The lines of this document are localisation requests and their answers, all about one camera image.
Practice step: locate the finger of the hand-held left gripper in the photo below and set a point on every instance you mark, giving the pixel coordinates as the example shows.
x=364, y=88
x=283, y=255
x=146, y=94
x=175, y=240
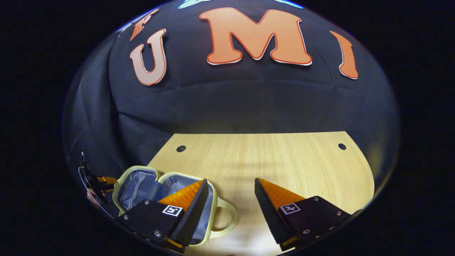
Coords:
x=106, y=181

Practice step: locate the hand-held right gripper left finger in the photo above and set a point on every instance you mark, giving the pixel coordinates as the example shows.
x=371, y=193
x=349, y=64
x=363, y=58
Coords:
x=195, y=217

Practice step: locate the pale yellow suitcase pouch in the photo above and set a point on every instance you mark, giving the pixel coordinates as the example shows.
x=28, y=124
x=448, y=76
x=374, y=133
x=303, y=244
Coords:
x=142, y=185

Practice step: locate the black backdrop cloth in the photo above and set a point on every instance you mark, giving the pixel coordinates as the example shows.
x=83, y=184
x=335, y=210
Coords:
x=231, y=99

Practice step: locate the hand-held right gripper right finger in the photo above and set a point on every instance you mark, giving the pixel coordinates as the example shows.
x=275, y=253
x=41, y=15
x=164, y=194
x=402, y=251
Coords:
x=270, y=213

